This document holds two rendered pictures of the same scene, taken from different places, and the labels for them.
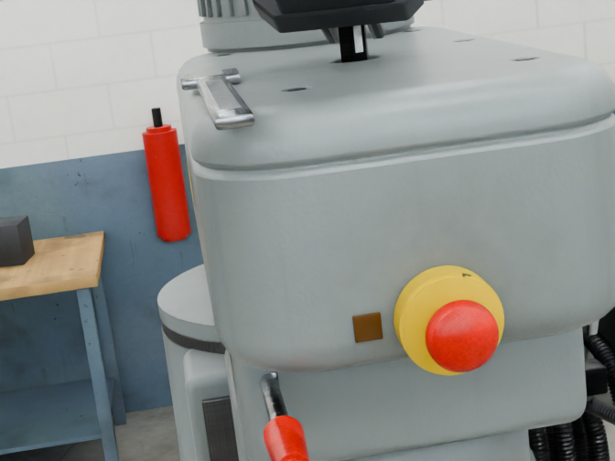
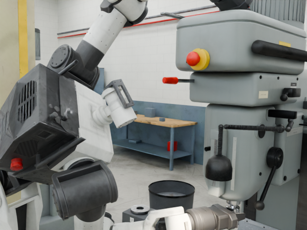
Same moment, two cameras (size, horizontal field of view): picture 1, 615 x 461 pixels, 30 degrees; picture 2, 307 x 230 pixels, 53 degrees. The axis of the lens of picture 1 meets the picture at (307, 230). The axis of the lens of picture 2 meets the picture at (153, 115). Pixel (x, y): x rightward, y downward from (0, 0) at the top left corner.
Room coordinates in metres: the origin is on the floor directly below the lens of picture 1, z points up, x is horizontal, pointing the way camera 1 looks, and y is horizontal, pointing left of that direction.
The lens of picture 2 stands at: (-0.04, -0.67, 1.70)
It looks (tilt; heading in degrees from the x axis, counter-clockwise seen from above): 6 degrees down; 51
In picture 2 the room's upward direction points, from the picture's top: 1 degrees clockwise
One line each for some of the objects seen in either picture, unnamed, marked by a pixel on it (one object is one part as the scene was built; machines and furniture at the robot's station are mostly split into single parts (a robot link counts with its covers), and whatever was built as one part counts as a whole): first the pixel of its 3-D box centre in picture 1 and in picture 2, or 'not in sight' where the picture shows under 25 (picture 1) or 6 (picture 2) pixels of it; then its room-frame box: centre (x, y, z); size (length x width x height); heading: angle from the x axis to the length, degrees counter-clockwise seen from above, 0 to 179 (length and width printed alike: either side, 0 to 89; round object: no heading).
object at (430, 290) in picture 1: (448, 320); (198, 59); (0.62, -0.07, 1.76); 0.06 x 0.02 x 0.06; 96
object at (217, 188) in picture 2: not in sight; (217, 162); (0.74, -0.06, 1.45); 0.04 x 0.04 x 0.21; 6
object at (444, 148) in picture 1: (361, 162); (243, 49); (0.86, -0.05, 1.81); 0.47 x 0.26 x 0.16; 6
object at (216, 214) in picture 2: not in sight; (211, 219); (0.76, -0.03, 1.24); 0.13 x 0.12 x 0.10; 78
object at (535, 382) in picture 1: (373, 313); (246, 88); (0.89, -0.05, 1.68); 0.34 x 0.24 x 0.10; 6
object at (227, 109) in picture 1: (219, 94); (188, 19); (0.69, 0.04, 1.89); 0.24 x 0.04 x 0.01; 6
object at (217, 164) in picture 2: not in sight; (219, 166); (0.62, -0.15, 1.47); 0.07 x 0.07 x 0.06
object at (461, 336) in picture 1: (459, 333); (193, 59); (0.59, -0.08, 1.76); 0.04 x 0.03 x 0.04; 96
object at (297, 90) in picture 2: not in sight; (287, 94); (0.92, -0.18, 1.66); 0.12 x 0.04 x 0.04; 6
